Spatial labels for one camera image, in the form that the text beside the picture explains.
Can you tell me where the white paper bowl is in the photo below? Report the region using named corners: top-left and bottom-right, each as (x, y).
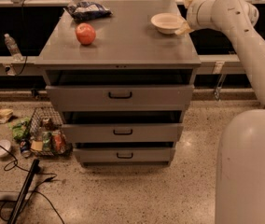
top-left (151, 13), bottom-right (185, 35)

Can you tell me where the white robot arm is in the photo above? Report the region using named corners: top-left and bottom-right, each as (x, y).
top-left (183, 0), bottom-right (265, 224)

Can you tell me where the blue chip bag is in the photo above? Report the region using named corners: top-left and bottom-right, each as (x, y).
top-left (64, 1), bottom-right (112, 22)

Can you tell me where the green snack bag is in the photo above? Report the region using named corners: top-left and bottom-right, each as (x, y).
top-left (9, 118), bottom-right (30, 142)

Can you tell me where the white bowl on floor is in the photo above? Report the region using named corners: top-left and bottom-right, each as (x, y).
top-left (0, 139), bottom-right (11, 158)

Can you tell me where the grey drawer cabinet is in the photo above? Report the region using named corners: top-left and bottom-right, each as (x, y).
top-left (35, 0), bottom-right (202, 168)

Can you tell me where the top grey drawer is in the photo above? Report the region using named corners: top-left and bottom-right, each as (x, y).
top-left (47, 85), bottom-right (194, 111)

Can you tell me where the grey drawer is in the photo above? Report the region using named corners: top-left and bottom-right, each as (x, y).
top-left (62, 123), bottom-right (183, 143)
top-left (73, 147), bottom-right (175, 163)
top-left (47, 85), bottom-right (194, 111)

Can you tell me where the red apple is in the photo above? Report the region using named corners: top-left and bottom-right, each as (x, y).
top-left (76, 23), bottom-right (96, 46)

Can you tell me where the middle grey drawer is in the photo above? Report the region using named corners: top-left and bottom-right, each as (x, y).
top-left (62, 123), bottom-right (183, 143)

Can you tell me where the bottom grey drawer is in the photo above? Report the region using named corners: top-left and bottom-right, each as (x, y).
top-left (73, 147), bottom-right (175, 163)

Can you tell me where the red can in basket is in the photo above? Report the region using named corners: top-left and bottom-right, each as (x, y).
top-left (52, 131), bottom-right (65, 154)

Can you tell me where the clear plastic water bottle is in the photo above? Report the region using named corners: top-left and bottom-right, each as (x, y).
top-left (4, 34), bottom-right (23, 62)

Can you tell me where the green can in basket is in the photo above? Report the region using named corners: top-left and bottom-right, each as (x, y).
top-left (42, 132), bottom-right (51, 151)

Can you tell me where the blue soda can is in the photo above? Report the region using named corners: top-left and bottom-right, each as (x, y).
top-left (20, 139), bottom-right (31, 158)

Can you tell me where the black bar on floor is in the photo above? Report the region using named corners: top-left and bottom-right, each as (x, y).
top-left (7, 159), bottom-right (39, 224)

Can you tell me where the wire mesh basket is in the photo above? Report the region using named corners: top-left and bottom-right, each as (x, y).
top-left (29, 107), bottom-right (72, 156)

